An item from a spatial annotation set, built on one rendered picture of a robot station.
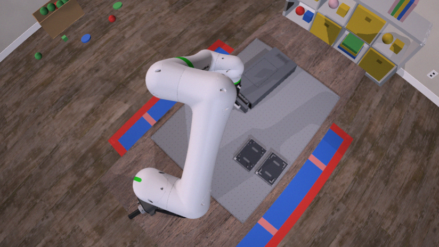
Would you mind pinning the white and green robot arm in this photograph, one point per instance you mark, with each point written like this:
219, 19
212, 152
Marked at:
207, 83

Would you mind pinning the white tube rack with holes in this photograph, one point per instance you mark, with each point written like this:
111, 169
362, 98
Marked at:
242, 98

